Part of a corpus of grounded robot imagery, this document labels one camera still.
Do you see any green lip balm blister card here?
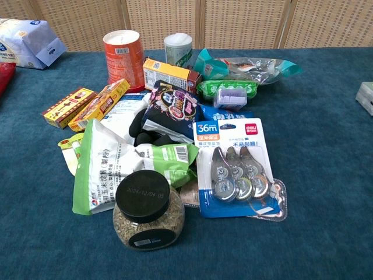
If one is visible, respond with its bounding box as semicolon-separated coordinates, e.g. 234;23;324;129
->
57;132;86;177

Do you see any glass jar with black lid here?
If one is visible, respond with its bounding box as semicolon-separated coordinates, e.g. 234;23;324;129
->
112;169;186;252

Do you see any blue milk candy bag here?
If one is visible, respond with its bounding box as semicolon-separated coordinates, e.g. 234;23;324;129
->
200;104;258;124

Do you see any green white cornstarch bag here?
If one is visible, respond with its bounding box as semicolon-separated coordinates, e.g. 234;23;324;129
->
72;118;200;216

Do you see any woven bamboo folding screen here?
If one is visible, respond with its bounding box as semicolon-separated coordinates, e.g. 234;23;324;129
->
0;0;373;53

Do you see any green wet wipes pack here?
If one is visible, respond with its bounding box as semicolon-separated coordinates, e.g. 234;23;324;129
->
195;79;261;103

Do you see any orange cylindrical snack can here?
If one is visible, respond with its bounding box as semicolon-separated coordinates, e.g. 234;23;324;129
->
102;29;146;90

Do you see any brown card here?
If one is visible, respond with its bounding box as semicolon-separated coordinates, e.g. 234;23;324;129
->
178;180;202;208

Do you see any teal clear snack bag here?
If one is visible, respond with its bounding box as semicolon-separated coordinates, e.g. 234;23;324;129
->
194;48;302;86

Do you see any yellow orange brown carton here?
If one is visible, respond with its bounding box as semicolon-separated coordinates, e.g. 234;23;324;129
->
142;57;203;95

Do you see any blue correction tape blister pack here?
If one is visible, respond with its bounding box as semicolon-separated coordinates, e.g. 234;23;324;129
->
192;117;288;222

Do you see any white blue pouch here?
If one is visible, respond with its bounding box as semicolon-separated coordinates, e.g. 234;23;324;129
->
100;92;153;145

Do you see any small purple lidded container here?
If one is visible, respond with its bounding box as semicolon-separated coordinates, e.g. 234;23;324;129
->
212;87;248;112

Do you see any black fabric item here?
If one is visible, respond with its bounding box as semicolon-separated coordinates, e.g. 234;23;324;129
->
128;107;195;147

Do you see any green white round canister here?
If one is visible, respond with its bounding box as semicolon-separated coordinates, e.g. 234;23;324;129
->
163;32;193;69

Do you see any yellow box with dark print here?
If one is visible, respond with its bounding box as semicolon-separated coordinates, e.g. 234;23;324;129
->
40;87;98;130

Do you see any red cracker pack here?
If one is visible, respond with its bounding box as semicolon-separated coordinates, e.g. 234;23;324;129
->
0;62;17;97

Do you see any yellow box with red print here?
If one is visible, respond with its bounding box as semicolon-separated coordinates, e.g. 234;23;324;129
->
67;78;131;133

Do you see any dark purple snack pouch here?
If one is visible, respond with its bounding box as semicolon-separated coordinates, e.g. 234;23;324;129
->
141;79;205;145

